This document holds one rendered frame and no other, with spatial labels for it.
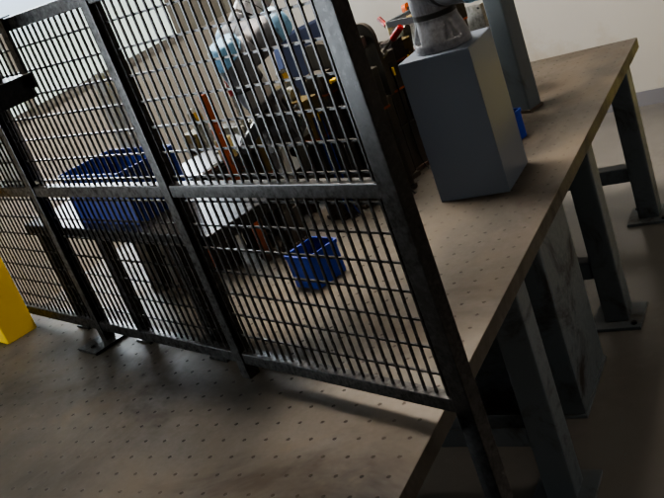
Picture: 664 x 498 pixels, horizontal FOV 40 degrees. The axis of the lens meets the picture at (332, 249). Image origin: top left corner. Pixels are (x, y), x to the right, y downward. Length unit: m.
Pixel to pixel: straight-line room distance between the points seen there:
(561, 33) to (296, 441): 3.75
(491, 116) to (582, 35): 2.72
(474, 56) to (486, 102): 0.12
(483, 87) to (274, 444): 1.13
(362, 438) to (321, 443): 0.08
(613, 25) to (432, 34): 2.74
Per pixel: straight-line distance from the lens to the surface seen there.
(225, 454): 1.75
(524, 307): 2.16
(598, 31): 5.08
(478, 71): 2.38
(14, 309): 2.84
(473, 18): 3.22
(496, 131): 2.43
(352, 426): 1.66
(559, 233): 2.65
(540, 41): 5.15
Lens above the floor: 1.56
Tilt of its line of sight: 20 degrees down
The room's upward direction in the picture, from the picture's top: 21 degrees counter-clockwise
